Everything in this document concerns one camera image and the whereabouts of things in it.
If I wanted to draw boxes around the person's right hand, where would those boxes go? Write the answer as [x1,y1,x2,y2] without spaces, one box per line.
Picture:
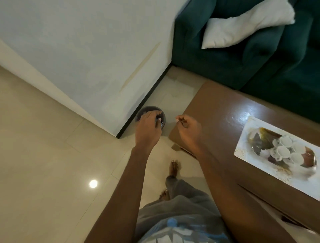
[175,115,203,155]

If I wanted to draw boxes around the person's left hand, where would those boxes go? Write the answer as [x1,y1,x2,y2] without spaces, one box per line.
[135,111,163,152]

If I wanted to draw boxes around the dark round bowl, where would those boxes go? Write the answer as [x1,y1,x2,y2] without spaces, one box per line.
[135,105,167,131]

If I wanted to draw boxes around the person's left forearm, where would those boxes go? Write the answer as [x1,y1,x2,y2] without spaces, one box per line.
[84,146,153,243]

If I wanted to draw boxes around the person's right forearm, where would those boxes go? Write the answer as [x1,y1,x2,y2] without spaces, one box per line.
[194,148,290,243]

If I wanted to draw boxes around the brown wooden coffee table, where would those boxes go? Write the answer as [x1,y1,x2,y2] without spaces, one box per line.
[168,81,320,235]

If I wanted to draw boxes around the person's right foot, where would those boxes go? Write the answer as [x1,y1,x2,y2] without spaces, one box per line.
[169,160,180,179]

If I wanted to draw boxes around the person's foot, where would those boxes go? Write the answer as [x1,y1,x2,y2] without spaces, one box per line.
[158,189,171,202]
[169,160,180,179]

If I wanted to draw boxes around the person's left foot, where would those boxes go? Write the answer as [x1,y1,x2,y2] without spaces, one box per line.
[158,189,171,202]

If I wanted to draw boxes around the grey trousers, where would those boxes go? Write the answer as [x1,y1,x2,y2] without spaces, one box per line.
[135,176,225,233]

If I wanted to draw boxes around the white box with cup picture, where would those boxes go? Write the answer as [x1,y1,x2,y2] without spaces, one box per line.
[233,116,320,202]

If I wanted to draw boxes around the grey shirt with blue print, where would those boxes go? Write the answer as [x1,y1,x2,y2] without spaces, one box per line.
[135,217,233,243]

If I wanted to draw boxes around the dark green sofa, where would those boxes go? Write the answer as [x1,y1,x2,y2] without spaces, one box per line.
[171,0,320,124]

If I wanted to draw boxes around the white cushion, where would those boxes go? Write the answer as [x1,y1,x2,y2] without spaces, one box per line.
[201,0,296,49]

